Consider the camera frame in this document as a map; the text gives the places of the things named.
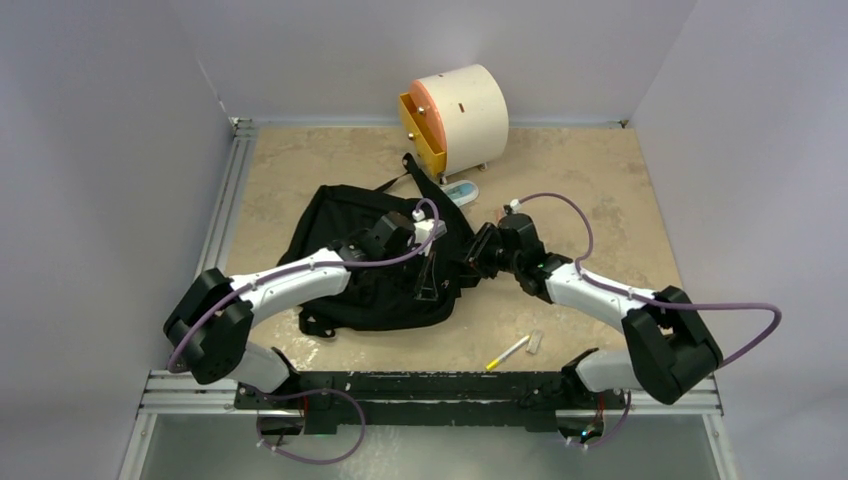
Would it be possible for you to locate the aluminium table frame rail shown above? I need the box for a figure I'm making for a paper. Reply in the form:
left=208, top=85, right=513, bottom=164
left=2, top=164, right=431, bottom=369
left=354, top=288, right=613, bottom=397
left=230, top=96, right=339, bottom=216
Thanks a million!
left=118, top=118, right=260, bottom=479

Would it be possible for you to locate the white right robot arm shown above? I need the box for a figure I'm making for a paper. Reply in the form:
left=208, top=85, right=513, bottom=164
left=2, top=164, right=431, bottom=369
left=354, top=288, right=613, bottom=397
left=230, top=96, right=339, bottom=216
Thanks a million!
left=464, top=214, right=724, bottom=407

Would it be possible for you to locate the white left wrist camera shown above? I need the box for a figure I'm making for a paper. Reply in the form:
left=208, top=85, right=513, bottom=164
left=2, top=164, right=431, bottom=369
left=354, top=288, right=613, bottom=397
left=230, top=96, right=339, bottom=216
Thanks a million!
left=412, top=209, right=447, bottom=256

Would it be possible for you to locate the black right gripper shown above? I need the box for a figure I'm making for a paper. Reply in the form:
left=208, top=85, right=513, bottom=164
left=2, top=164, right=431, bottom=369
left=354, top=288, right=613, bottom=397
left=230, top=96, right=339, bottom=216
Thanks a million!
left=449, top=223, right=522, bottom=280

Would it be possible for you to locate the grey marker cap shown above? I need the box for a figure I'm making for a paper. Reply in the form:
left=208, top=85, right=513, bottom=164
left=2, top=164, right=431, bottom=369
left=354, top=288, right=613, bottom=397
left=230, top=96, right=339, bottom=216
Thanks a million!
left=525, top=330, right=543, bottom=355

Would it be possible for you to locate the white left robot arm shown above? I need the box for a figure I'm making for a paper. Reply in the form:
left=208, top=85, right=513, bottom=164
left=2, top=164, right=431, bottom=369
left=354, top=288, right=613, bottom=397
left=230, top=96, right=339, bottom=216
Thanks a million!
left=163, top=209, right=447, bottom=409

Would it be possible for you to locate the black student backpack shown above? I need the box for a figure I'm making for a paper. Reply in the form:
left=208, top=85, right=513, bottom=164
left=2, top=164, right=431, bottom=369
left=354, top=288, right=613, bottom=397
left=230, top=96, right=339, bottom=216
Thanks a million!
left=279, top=153, right=481, bottom=338

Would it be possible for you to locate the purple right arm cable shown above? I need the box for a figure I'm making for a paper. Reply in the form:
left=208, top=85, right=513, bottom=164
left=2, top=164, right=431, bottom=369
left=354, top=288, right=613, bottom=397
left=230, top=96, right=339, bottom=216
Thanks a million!
left=513, top=192, right=784, bottom=452

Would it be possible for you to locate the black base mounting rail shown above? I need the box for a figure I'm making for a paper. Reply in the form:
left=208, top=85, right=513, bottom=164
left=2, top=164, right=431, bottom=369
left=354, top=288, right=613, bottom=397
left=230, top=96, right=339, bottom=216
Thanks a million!
left=234, top=371, right=625, bottom=435

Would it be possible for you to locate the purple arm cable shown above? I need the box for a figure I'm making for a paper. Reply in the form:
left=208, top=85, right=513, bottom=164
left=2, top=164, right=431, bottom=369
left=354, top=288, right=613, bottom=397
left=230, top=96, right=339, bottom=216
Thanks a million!
left=166, top=197, right=442, bottom=467
left=513, top=192, right=784, bottom=452

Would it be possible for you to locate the yellow white marker pen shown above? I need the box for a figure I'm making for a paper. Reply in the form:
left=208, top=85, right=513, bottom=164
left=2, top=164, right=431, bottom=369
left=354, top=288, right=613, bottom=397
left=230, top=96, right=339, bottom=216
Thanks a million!
left=485, top=335, right=531, bottom=372

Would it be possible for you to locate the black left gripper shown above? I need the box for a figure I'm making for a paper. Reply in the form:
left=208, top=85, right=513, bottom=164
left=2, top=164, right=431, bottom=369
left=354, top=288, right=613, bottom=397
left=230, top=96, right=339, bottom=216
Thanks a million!
left=379, top=244, right=437, bottom=301

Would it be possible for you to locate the blue scissors blister pack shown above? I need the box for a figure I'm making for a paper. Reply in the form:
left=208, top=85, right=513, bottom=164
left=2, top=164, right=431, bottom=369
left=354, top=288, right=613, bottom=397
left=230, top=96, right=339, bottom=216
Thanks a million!
left=441, top=180, right=479, bottom=207

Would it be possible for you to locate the cream cylindrical drawer box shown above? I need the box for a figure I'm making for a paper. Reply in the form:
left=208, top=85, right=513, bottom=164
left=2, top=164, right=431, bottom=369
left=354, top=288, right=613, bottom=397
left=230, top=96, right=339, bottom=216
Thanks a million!
left=406, top=64, right=509, bottom=182

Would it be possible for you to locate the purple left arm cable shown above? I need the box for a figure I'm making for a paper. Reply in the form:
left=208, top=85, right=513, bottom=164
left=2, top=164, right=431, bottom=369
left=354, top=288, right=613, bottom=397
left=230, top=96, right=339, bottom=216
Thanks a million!
left=166, top=197, right=442, bottom=467

